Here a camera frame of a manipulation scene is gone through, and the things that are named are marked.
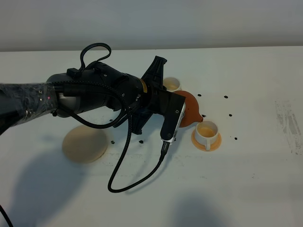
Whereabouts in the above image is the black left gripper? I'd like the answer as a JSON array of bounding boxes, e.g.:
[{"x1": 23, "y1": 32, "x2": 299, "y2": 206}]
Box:
[{"x1": 78, "y1": 56, "x2": 167, "y2": 134}]

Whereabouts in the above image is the brown clay teapot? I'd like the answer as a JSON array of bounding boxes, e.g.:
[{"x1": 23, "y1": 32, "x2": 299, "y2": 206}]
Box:
[{"x1": 174, "y1": 90, "x2": 203, "y2": 128}]

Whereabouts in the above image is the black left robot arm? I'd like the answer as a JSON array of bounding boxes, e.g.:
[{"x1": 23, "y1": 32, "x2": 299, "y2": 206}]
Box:
[{"x1": 0, "y1": 56, "x2": 169, "y2": 134}]

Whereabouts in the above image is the beige round teapot coaster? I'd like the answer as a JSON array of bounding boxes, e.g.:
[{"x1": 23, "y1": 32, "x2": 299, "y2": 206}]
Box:
[{"x1": 62, "y1": 125, "x2": 108, "y2": 164}]

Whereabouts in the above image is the far white teacup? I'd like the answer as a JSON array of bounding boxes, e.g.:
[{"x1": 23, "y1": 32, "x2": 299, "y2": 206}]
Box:
[{"x1": 163, "y1": 77, "x2": 181, "y2": 92}]

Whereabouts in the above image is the white teacup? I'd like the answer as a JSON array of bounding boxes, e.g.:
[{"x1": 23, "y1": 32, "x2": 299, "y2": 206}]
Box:
[
  {"x1": 195, "y1": 121, "x2": 219, "y2": 151},
  {"x1": 163, "y1": 77, "x2": 181, "y2": 92}
]

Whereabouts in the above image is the near white teacup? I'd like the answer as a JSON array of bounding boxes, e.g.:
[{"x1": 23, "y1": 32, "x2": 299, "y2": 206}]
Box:
[{"x1": 195, "y1": 121, "x2": 219, "y2": 151}]

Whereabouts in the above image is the near orange cup coaster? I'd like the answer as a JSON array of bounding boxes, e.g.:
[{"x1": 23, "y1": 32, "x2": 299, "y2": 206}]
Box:
[{"x1": 191, "y1": 131, "x2": 222, "y2": 151}]

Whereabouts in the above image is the black braided left camera cable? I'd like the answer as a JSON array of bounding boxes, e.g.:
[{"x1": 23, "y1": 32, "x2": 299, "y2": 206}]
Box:
[{"x1": 54, "y1": 43, "x2": 170, "y2": 194}]

